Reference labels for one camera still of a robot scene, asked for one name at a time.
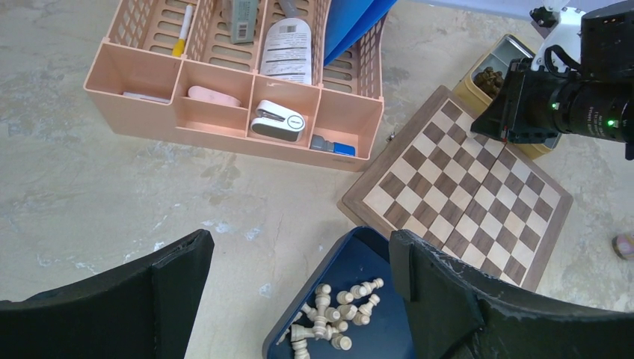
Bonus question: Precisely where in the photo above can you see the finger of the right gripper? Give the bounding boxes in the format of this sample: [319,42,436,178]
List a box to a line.
[470,59,518,144]

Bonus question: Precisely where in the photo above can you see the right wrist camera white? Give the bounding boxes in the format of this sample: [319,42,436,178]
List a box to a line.
[529,1,586,73]

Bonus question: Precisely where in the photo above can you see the pile of dark chess pieces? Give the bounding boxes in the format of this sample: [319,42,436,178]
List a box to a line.
[473,67,504,99]

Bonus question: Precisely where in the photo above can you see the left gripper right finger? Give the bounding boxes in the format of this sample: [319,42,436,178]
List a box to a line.
[389,230,633,358]

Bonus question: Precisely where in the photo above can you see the blue folder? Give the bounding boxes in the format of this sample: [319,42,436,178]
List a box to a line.
[324,0,396,66]

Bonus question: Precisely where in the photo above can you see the dark blue tray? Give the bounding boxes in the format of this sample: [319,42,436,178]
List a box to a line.
[262,227,416,358]

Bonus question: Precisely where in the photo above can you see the green white small box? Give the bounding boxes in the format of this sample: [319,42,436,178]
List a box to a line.
[227,0,259,44]

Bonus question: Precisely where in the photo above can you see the white stapler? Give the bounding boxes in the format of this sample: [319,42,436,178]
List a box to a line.
[250,99,306,143]

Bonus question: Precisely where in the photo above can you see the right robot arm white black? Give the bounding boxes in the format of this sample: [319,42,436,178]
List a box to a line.
[470,1,633,161]

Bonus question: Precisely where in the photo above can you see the yellow white marker pen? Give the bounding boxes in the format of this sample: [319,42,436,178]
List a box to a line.
[171,4,194,58]

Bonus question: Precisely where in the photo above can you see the pink eraser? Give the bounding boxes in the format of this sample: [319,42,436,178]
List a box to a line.
[188,85,241,107]

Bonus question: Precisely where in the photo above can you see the wooden chess board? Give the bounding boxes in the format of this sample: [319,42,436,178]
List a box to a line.
[339,86,573,291]

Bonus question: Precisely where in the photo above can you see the pile of light chess pieces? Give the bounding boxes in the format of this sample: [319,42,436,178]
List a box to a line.
[274,277,385,358]

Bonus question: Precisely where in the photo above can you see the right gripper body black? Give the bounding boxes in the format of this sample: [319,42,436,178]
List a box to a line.
[505,58,570,144]

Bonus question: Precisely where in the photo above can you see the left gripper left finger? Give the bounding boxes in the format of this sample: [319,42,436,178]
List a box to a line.
[1,230,215,358]

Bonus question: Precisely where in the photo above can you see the white labelled tube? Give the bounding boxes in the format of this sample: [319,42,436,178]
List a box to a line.
[259,18,313,85]

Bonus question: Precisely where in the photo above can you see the pink plastic desk organizer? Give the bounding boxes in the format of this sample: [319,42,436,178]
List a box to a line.
[84,1,384,172]

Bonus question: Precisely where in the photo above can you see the yellow metal tin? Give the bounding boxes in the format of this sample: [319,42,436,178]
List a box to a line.
[453,34,569,159]

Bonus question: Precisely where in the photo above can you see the pink capped small bottle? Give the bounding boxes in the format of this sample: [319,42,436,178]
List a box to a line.
[612,234,633,260]

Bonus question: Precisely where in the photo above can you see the white flat card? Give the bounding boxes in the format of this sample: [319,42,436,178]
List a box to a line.
[122,91,170,104]

